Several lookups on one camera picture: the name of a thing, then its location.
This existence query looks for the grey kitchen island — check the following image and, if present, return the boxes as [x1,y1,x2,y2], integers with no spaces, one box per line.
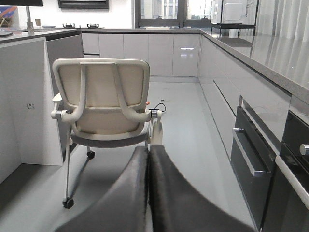
[0,29,83,180]

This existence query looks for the grey wall cabinets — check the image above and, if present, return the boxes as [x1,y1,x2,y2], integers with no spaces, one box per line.
[82,33,200,77]

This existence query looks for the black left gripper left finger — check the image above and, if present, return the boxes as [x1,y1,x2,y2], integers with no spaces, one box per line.
[56,146,148,232]

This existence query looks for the beige office chair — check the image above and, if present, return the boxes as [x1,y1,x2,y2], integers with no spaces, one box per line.
[51,58,164,209]

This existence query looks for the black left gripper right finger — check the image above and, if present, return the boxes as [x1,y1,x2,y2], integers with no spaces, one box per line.
[149,145,253,232]

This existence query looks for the black built-in oven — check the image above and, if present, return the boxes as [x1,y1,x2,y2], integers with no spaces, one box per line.
[231,102,309,232]

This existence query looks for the white countertop oven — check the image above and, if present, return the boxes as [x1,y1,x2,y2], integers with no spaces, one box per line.
[211,0,247,24]

